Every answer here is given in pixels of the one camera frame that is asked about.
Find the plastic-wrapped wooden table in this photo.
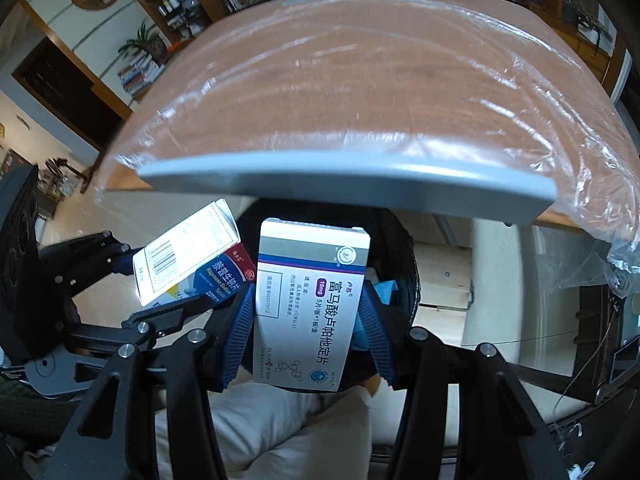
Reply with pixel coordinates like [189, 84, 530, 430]
[97, 0, 640, 271]

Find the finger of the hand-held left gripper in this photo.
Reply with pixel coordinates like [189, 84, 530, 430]
[37, 230, 138, 296]
[65, 292, 223, 357]

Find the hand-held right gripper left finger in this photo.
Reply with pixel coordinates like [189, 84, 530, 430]
[37, 290, 258, 480]

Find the stack of books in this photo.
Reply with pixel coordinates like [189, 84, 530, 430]
[117, 52, 166, 98]

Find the white and purple medicine box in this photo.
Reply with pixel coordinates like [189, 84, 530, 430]
[252, 217, 372, 392]

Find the person's left forearm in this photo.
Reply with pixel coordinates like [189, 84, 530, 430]
[0, 385, 76, 441]

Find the potted plant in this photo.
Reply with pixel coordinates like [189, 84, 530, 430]
[117, 17, 173, 66]

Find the black trash bin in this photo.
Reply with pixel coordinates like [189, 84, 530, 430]
[220, 197, 418, 391]

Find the white and blue medicine box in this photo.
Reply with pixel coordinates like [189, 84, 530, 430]
[132, 199, 258, 311]

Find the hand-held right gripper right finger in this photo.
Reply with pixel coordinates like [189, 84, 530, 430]
[357, 280, 581, 480]

